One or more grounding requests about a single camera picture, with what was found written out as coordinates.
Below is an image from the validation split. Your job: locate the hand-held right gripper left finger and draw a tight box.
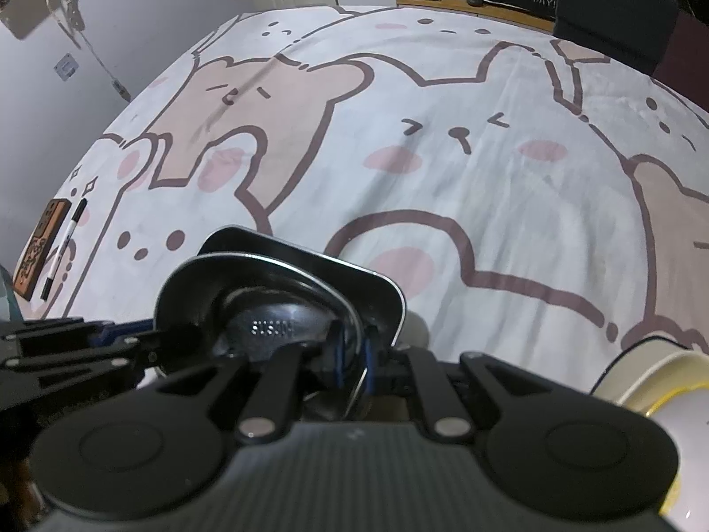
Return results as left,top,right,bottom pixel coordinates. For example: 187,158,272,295
156,320,345,447

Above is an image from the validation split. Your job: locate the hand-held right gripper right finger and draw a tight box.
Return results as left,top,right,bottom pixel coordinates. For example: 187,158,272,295
362,329,553,445

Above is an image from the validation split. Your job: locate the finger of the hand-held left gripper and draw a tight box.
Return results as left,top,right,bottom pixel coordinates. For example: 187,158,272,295
0,317,157,348
0,325,204,390

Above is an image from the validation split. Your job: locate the rectangular steel tray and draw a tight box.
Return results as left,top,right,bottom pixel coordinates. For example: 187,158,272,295
196,225,409,356

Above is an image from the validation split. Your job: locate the round steel bowl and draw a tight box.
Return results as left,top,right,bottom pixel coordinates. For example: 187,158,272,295
152,253,371,416

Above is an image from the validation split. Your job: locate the white leaf-print square plate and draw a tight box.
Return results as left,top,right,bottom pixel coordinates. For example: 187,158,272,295
597,334,693,400

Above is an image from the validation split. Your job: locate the cream bowl with handles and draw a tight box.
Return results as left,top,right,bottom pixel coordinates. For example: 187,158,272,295
615,350,709,416

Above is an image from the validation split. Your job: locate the lemon-print scalloped bowl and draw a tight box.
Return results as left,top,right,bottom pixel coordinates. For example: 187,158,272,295
645,385,709,532

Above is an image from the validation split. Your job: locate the black marker pen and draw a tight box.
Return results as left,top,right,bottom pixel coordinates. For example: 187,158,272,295
41,198,90,300

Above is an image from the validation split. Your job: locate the carved wooden block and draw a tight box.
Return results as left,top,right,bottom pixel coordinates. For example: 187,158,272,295
14,199,72,301

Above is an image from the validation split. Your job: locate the wooden side table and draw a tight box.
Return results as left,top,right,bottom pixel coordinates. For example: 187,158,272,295
396,0,557,34

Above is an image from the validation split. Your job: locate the dark chair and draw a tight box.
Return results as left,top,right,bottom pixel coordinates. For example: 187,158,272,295
555,0,679,75

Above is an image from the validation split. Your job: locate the maroon chair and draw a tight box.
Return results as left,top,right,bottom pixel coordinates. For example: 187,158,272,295
654,11,709,117

